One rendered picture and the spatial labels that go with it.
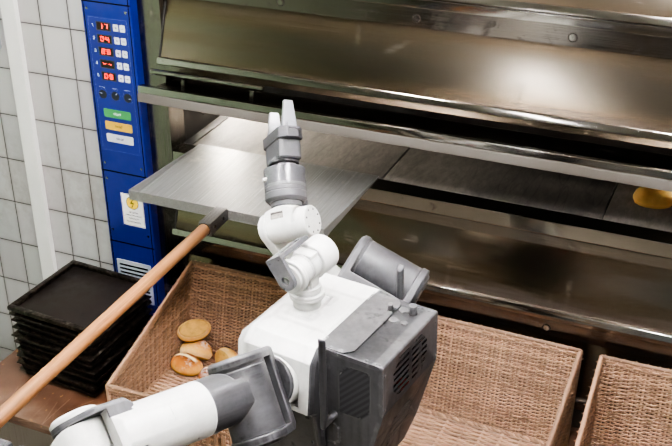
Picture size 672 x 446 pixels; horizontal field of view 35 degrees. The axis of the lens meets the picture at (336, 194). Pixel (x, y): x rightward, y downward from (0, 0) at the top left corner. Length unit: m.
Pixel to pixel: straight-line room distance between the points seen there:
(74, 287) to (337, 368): 1.50
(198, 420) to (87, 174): 1.69
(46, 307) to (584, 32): 1.64
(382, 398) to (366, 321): 0.15
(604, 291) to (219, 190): 1.01
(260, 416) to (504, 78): 1.15
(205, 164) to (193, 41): 0.34
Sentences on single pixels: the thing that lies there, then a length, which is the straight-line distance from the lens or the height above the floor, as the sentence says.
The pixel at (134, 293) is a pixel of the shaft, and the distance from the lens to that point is 2.35.
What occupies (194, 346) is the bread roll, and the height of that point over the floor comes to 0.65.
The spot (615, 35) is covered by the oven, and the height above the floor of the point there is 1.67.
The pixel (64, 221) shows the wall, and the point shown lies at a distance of 3.40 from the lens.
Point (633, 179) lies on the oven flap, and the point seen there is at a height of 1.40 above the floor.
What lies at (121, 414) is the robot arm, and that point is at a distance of 1.61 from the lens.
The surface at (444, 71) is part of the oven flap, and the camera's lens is 2.58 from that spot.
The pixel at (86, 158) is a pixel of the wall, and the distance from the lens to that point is 3.23.
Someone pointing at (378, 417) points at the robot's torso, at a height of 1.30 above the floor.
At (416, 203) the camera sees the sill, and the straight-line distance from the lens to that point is 2.75.
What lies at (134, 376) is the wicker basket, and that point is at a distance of 2.98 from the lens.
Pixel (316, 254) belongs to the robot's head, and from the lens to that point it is 1.84.
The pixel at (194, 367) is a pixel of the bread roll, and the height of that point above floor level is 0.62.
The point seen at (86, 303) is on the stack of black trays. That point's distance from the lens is 3.09.
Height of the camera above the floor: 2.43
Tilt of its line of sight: 27 degrees down
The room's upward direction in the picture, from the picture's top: 1 degrees counter-clockwise
